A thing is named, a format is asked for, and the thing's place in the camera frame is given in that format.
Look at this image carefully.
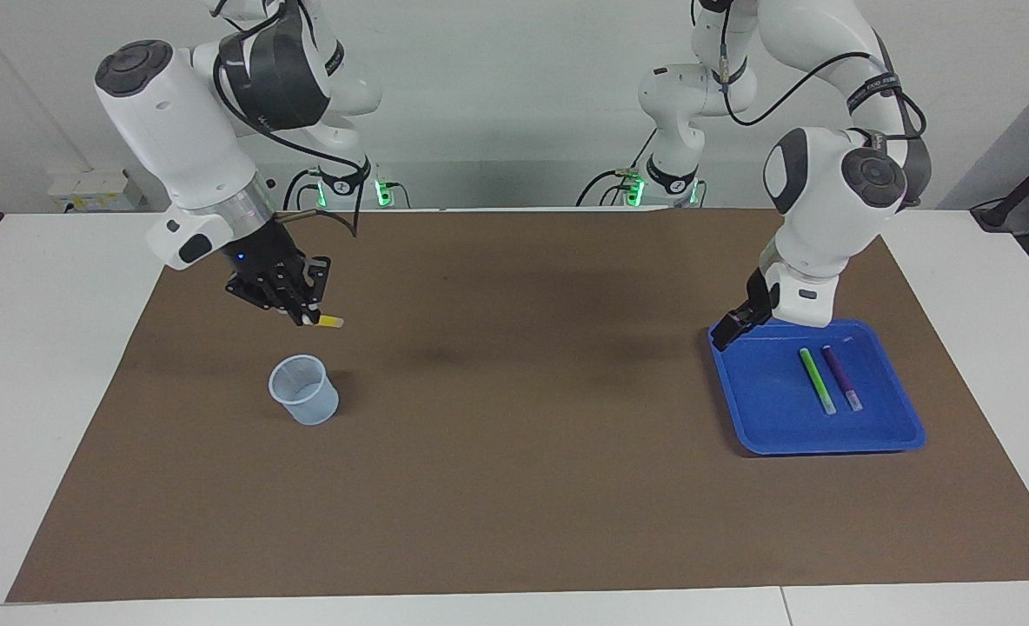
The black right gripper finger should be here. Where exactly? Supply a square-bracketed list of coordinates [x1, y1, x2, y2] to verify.
[262, 289, 314, 327]
[304, 257, 332, 316]

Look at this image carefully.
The green marker pen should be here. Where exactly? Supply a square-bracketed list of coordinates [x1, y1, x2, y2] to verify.
[798, 348, 837, 416]

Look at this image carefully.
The purple marker pen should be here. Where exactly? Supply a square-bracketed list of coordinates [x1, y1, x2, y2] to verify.
[821, 345, 864, 413]

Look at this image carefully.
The blue plastic tray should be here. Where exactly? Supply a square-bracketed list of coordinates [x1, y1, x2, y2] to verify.
[707, 318, 926, 456]

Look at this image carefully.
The clear plastic cup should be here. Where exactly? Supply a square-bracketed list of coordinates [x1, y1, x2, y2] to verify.
[269, 354, 340, 427]

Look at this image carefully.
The brown table mat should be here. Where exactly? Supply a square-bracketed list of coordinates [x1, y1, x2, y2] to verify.
[6, 207, 1029, 603]

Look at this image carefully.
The black stand with pole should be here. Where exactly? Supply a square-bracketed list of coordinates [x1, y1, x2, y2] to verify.
[971, 139, 1029, 232]

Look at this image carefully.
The black base power cable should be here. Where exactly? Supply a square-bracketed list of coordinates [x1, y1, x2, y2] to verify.
[575, 130, 659, 207]
[282, 170, 324, 211]

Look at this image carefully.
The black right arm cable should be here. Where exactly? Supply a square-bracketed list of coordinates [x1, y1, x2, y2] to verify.
[210, 0, 361, 237]

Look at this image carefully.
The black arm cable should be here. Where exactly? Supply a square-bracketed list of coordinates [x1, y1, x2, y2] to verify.
[210, 0, 361, 237]
[714, 0, 928, 140]

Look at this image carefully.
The white wall socket box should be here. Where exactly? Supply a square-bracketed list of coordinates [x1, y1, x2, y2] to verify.
[48, 170, 146, 214]

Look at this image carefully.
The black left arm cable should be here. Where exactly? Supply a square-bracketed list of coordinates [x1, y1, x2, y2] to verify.
[714, 0, 928, 140]

